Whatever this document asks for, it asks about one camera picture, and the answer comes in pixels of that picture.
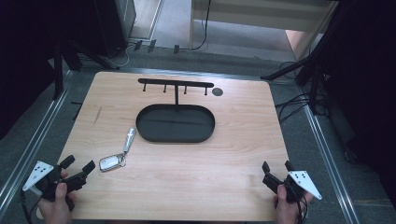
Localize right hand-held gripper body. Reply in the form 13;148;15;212
262;169;323;204

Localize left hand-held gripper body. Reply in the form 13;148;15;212
21;160;85;213

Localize black cabinet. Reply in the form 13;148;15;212
92;0;138;58

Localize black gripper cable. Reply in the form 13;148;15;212
19;189;43;224
284;180;310;224

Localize person's right hand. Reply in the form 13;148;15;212
273;184;314;224

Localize person's left hand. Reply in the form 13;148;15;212
36;170;78;224

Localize black key rack with tray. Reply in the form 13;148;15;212
135;77;217;144

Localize white floor cable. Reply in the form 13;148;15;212
105;43;132;68

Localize black hanging cable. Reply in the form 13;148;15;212
178;0;213;52

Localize white desk frame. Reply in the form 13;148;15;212
189;0;340;62

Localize metal floor rail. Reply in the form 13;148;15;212
0;70;75;217
299;87;361;224

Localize black tripod stand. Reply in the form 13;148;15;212
260;4;345;116
50;36;121;101

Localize black floor cables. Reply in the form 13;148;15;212
275;60;329;125

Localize silver car key with keychain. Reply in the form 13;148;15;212
98;127;137;173

